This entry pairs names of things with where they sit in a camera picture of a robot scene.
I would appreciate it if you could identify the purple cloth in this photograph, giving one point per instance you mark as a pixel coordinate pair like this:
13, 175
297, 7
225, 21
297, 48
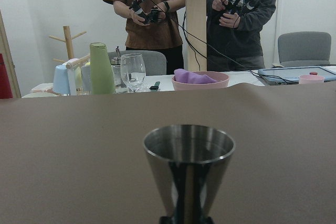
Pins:
184, 76

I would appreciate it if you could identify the wine glass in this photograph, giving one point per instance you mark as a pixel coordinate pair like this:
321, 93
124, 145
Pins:
133, 71

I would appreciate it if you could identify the teach pendant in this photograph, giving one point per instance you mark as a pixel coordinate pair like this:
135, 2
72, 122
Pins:
290, 75

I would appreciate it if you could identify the light blue cup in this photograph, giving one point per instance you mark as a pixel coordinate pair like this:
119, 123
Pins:
61, 82

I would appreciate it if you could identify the wooden cup rack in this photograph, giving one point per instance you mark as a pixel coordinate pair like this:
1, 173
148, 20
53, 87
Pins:
68, 38

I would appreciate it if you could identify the pink bowl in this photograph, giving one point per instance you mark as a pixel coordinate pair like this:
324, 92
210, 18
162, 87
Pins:
221, 78

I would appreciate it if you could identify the person in grey jacket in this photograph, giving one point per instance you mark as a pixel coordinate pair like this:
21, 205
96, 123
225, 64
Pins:
233, 33

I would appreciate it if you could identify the person in brown shirt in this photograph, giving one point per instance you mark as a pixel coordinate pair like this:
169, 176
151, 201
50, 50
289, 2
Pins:
153, 25

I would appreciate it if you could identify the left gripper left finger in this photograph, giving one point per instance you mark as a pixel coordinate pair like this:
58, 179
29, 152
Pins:
165, 220

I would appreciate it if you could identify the steel double jigger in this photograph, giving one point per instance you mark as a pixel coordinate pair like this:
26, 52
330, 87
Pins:
188, 163

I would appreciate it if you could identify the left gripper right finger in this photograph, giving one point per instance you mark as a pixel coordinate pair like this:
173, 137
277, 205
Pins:
207, 220

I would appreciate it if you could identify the green bottle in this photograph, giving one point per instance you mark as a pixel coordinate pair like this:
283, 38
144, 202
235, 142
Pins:
102, 80

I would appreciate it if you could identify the pink cup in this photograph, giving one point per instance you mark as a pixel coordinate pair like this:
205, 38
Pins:
309, 79

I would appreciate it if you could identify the wooden post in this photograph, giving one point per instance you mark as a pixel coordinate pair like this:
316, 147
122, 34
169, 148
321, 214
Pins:
196, 35

